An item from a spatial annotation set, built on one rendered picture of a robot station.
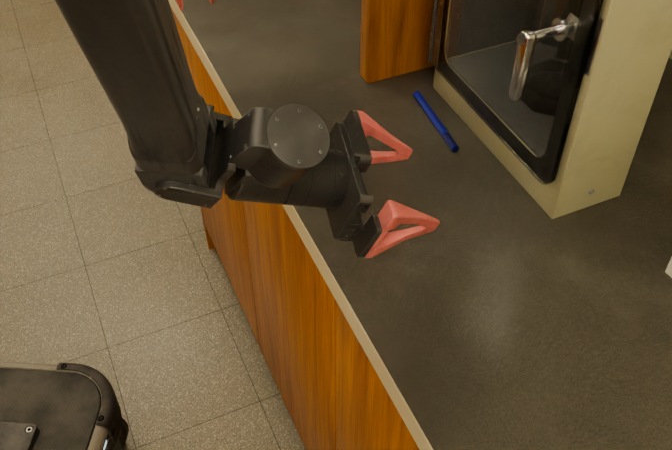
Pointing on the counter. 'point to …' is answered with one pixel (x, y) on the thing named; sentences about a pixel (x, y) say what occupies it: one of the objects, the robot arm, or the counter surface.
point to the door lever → (531, 54)
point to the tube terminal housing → (602, 88)
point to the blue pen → (436, 121)
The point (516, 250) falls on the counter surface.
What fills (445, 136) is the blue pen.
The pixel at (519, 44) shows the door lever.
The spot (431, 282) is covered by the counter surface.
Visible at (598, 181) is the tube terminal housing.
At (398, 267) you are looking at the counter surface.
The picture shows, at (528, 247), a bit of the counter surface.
